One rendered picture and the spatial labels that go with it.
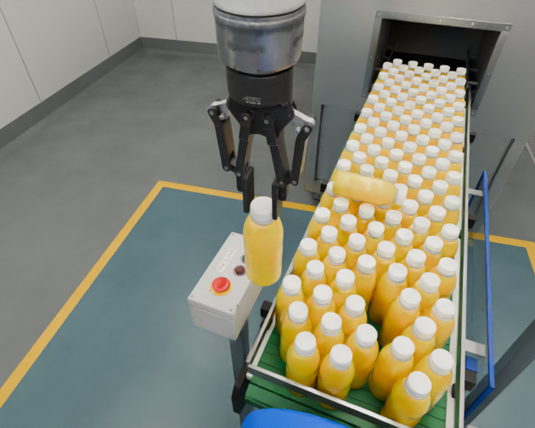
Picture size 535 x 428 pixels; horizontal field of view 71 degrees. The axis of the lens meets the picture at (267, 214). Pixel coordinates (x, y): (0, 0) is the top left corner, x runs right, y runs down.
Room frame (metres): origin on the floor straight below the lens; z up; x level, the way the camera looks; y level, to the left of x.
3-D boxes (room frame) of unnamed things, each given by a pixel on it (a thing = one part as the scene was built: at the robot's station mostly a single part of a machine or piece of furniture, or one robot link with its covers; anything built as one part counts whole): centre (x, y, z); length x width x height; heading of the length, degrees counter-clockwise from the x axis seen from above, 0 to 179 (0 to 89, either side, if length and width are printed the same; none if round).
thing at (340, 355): (0.33, -0.13, 1.07); 0.04 x 0.04 x 0.02
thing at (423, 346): (0.39, -0.30, 0.98); 0.07 x 0.07 x 0.16
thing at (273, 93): (0.41, 0.01, 1.53); 0.08 x 0.07 x 0.09; 72
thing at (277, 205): (0.42, -0.01, 1.37); 0.03 x 0.01 x 0.07; 162
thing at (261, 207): (0.43, 0.01, 1.34); 0.04 x 0.04 x 0.02
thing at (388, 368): (0.35, -0.25, 0.98); 0.07 x 0.07 x 0.16
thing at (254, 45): (0.41, 0.01, 1.60); 0.09 x 0.09 x 0.06
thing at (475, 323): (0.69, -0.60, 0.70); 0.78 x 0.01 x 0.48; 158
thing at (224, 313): (0.51, 0.07, 1.05); 0.20 x 0.10 x 0.10; 158
